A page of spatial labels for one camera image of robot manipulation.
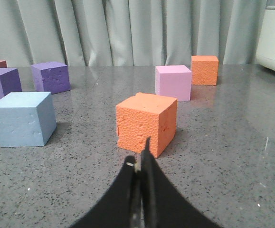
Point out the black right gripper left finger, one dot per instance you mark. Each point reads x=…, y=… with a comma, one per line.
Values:
x=113, y=209

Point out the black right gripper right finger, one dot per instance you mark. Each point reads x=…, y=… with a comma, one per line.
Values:
x=163, y=205

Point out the light blue foam cube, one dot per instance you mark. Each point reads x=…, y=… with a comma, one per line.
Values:
x=27, y=119

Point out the orange foam cube near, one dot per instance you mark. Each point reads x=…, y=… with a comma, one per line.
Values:
x=146, y=115

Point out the orange foam cube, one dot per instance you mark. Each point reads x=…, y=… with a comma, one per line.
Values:
x=204, y=70
x=146, y=115

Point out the pink foam cube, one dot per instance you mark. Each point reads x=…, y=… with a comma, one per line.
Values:
x=174, y=81

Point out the orange foam cube far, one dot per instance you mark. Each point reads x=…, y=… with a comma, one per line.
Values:
x=204, y=70

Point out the purple foam cube dented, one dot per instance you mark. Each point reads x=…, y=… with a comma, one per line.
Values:
x=51, y=77

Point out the grey curtain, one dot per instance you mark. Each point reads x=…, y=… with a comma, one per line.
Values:
x=128, y=32

